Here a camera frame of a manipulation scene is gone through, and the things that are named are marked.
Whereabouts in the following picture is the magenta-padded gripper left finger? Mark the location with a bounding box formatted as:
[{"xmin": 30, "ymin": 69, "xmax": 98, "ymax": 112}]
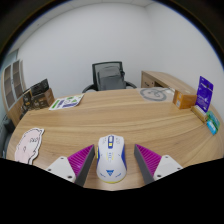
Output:
[{"xmin": 44, "ymin": 144, "xmax": 96, "ymax": 187}]

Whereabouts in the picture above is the grey backpack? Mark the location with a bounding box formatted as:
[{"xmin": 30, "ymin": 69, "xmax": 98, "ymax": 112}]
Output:
[{"xmin": 96, "ymin": 65, "xmax": 127, "ymax": 91}]

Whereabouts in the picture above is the wide brown cardboard box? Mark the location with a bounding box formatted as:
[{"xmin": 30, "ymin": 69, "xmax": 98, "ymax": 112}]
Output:
[{"xmin": 31, "ymin": 88, "xmax": 55, "ymax": 108}]

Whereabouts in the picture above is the black cardboard box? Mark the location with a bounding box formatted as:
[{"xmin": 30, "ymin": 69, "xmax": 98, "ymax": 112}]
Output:
[{"xmin": 29, "ymin": 78, "xmax": 50, "ymax": 97}]

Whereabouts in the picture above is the black mesh office chair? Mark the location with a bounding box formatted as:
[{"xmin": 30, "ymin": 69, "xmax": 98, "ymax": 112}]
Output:
[{"xmin": 82, "ymin": 61, "xmax": 138, "ymax": 94}]

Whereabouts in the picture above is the pink animal-shaped mouse pad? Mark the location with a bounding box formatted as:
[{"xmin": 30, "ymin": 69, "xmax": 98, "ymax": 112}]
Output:
[{"xmin": 14, "ymin": 127, "xmax": 45, "ymax": 166}]

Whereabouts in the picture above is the green flat box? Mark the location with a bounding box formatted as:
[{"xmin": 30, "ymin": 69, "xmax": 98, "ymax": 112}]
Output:
[{"xmin": 206, "ymin": 110, "xmax": 221, "ymax": 131}]

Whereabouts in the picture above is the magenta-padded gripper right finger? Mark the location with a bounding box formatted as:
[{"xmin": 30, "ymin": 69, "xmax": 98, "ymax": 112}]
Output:
[{"xmin": 134, "ymin": 144, "xmax": 184, "ymax": 185}]

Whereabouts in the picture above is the white blue yellow computer mouse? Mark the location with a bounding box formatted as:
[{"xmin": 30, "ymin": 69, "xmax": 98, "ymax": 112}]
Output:
[{"xmin": 96, "ymin": 134, "xmax": 128, "ymax": 184}]

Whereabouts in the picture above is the dark padded office chair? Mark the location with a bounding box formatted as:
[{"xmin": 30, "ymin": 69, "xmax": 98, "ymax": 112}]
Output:
[{"xmin": 0, "ymin": 116, "xmax": 16, "ymax": 159}]

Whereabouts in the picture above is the narrow brown cardboard box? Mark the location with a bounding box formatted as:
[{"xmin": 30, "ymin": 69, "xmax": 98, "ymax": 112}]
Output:
[{"xmin": 20, "ymin": 90, "xmax": 34, "ymax": 116}]

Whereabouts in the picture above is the small blue box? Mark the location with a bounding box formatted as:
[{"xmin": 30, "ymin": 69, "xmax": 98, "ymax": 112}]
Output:
[{"xmin": 205, "ymin": 119, "xmax": 218, "ymax": 136}]

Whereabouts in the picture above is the wooden shelf unit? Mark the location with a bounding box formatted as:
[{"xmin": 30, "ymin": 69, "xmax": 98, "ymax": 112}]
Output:
[{"xmin": 0, "ymin": 59, "xmax": 28, "ymax": 126}]

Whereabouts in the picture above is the white green purple printed sheet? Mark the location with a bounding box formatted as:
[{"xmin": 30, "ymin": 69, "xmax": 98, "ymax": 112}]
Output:
[{"xmin": 48, "ymin": 93, "xmax": 85, "ymax": 111}]

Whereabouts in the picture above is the wooden side desk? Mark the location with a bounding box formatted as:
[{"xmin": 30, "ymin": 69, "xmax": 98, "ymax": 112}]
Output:
[{"xmin": 140, "ymin": 70, "xmax": 198, "ymax": 96}]

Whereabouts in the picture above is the small tan box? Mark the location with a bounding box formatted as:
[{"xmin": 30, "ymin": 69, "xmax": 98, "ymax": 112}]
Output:
[{"xmin": 190, "ymin": 104, "xmax": 209, "ymax": 124}]

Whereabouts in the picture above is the purple upright card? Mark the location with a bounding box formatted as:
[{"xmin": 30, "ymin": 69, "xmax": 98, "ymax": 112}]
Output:
[{"xmin": 195, "ymin": 75, "xmax": 214, "ymax": 114}]

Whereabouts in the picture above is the orange box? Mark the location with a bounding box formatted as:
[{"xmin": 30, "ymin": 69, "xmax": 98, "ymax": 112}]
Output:
[{"xmin": 172, "ymin": 89, "xmax": 198, "ymax": 110}]

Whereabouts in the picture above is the white sheet with grey circle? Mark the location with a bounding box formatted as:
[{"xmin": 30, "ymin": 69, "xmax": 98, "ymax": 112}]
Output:
[{"xmin": 139, "ymin": 86, "xmax": 175, "ymax": 103}]

